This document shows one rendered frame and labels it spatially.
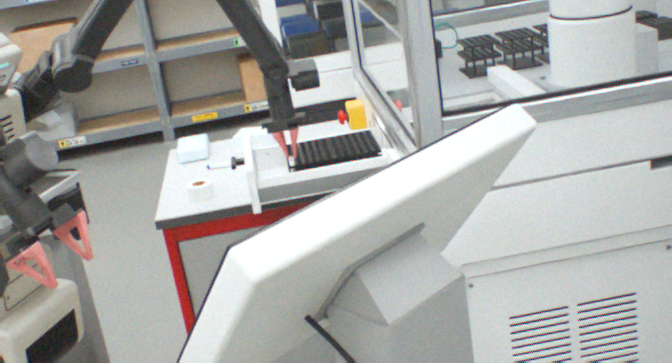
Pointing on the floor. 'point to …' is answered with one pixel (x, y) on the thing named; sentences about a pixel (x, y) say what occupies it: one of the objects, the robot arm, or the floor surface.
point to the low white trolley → (225, 227)
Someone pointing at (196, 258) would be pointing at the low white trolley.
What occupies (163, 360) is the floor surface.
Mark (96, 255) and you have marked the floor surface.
